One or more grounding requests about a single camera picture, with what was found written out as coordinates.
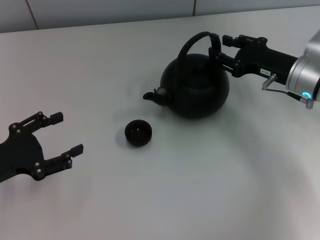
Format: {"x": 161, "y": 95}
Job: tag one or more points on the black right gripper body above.
{"x": 265, "y": 61}

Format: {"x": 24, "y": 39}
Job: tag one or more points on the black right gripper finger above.
{"x": 246, "y": 42}
{"x": 226, "y": 61}

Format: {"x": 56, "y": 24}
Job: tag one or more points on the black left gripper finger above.
{"x": 45, "y": 120}
{"x": 62, "y": 161}

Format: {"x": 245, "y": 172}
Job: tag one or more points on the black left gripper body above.
{"x": 22, "y": 157}

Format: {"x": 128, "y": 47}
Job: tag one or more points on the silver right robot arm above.
{"x": 307, "y": 67}

